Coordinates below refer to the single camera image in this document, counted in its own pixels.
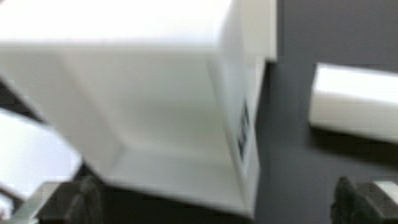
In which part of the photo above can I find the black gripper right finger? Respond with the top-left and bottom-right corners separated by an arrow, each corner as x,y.
330,177 -> 398,224

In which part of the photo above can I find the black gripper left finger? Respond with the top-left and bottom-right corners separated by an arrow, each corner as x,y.
35,175 -> 104,224

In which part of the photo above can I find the white small drawer with knob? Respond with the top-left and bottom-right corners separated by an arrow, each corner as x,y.
308,63 -> 398,144

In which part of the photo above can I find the white drawer box frame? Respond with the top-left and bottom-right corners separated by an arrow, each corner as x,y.
0,0 -> 277,217

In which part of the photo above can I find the white left fence block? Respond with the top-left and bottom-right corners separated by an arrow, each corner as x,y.
0,108 -> 81,199

